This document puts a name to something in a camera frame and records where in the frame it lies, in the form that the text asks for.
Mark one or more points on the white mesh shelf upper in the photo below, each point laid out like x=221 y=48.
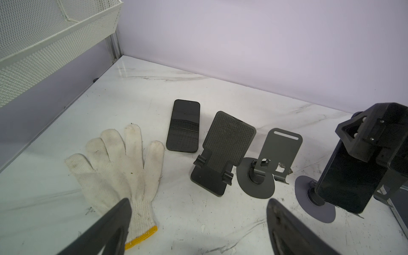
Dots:
x=40 y=37

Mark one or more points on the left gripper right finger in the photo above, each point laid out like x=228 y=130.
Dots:
x=289 y=236

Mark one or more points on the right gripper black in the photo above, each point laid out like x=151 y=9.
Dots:
x=380 y=133

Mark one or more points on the black phone back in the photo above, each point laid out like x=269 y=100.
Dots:
x=183 y=134
x=347 y=182

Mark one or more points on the grey stand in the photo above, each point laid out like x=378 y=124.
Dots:
x=257 y=177
x=311 y=202
x=390 y=183

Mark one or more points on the black stand back left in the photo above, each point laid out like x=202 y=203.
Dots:
x=225 y=146

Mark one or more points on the white work glove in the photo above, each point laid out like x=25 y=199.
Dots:
x=115 y=167

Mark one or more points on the grey stand back right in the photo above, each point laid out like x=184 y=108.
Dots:
x=390 y=183

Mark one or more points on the black phone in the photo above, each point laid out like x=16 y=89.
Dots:
x=183 y=134
x=399 y=202
x=347 y=182

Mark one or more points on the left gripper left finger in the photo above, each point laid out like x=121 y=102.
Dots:
x=107 y=236

